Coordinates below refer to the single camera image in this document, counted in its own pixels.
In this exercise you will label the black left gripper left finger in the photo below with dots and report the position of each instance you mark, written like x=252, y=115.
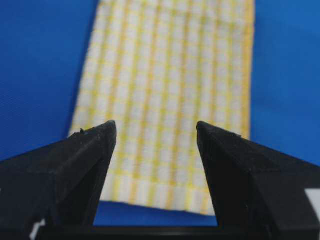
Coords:
x=56, y=185

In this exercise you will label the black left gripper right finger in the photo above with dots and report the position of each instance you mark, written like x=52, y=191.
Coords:
x=260, y=192

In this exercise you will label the yellow checkered towel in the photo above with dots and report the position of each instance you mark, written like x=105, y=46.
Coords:
x=157, y=68

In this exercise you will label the blue table cloth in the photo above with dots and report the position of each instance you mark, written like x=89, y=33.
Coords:
x=43, y=48

